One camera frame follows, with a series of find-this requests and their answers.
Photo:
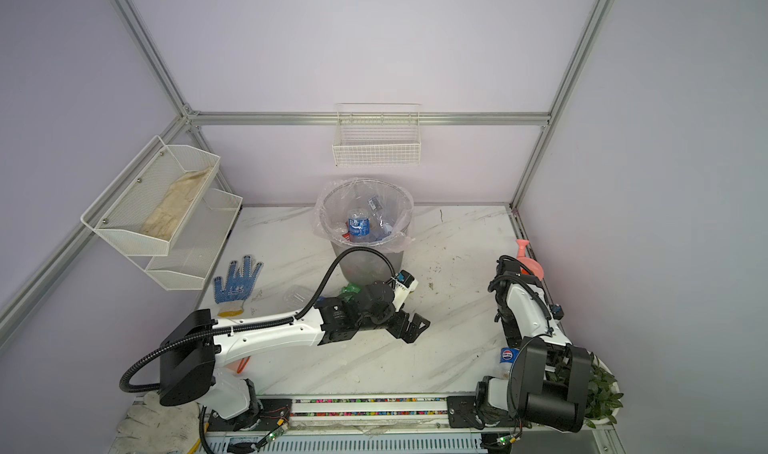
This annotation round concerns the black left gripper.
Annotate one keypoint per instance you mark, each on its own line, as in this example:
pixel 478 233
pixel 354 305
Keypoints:
pixel 412 333

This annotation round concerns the pepsi label plastic bottle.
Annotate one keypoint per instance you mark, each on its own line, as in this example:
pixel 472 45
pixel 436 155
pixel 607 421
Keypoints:
pixel 507 359

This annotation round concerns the white cap clear bottle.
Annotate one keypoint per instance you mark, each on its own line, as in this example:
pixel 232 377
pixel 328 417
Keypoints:
pixel 380 220

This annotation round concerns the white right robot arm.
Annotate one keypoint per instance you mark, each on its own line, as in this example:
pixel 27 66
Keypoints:
pixel 548 381

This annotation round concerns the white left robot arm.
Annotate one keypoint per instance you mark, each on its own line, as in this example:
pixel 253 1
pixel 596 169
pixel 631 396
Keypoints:
pixel 195 367

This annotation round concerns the grey mesh waste bin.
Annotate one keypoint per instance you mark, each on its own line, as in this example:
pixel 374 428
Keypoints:
pixel 363 268

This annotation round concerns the pink plastic watering can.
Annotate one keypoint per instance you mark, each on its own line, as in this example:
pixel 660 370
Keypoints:
pixel 529 265

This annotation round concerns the green crushed plastic bottle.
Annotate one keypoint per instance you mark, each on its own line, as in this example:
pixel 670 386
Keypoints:
pixel 349 291

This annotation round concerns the potted green plant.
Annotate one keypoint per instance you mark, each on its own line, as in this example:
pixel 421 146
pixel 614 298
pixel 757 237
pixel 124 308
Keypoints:
pixel 604 397

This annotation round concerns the blue knitted work glove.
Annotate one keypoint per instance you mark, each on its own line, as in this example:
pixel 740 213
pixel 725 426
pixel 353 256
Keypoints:
pixel 232 290

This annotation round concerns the white mesh lower shelf tray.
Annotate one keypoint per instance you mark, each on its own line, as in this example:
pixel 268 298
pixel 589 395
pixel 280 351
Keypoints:
pixel 195 253

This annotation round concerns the white mesh shelf tray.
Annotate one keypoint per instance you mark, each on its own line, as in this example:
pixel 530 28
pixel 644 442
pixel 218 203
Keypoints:
pixel 195 253
pixel 144 213

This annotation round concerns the beige cloth glove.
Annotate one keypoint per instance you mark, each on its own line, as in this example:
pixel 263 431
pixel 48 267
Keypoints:
pixel 166 218

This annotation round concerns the white cotton glove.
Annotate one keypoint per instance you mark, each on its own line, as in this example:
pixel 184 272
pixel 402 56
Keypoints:
pixel 150 427

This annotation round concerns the white mesh upper shelf tray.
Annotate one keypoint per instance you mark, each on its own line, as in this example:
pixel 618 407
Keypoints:
pixel 144 213

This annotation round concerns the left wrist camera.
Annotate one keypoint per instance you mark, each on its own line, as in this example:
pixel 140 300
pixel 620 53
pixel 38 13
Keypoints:
pixel 404 284

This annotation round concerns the metal base rail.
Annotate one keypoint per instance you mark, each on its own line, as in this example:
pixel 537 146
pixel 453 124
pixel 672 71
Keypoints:
pixel 357 423

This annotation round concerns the white wire wall basket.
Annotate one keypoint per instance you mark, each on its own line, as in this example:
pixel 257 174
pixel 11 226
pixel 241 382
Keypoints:
pixel 368 145

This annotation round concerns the aluminium frame horizontal bar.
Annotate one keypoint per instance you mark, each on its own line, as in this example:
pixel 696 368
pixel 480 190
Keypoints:
pixel 392 118

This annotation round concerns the aluminium frame corner post right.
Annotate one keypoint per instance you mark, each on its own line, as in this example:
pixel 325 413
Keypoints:
pixel 584 46

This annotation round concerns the aluminium frame corner post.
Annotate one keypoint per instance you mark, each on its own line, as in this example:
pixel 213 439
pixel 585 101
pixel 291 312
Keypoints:
pixel 140 35
pixel 584 46

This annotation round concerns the aluminium frame corner post left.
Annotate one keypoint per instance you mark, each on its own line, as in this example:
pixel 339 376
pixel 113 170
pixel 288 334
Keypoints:
pixel 140 35

